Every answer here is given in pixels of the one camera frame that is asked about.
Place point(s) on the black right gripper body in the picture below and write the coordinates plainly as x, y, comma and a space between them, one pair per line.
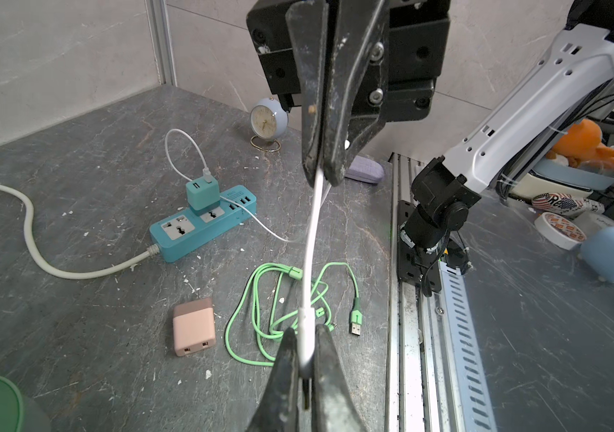
416, 44

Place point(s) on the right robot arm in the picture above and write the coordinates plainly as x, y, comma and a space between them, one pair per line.
576, 67

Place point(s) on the teal USB charger adapter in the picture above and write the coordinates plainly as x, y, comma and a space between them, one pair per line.
203, 194

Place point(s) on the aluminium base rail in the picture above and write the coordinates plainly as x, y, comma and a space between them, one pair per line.
435, 376

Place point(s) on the roll of printed tape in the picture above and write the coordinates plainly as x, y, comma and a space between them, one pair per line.
559, 230

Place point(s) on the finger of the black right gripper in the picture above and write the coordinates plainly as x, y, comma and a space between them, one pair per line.
349, 119
311, 26

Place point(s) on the teal power strip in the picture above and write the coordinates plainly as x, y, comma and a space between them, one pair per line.
185, 231

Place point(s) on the purple glasses case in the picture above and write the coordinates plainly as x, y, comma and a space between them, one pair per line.
365, 170

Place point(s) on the orange plush toy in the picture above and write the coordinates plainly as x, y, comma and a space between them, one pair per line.
582, 145

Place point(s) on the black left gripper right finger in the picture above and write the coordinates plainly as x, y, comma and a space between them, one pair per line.
332, 405

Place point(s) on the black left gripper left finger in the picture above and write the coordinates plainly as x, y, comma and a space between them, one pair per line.
277, 409

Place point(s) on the pink USB charger adapter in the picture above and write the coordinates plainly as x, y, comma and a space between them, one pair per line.
193, 327

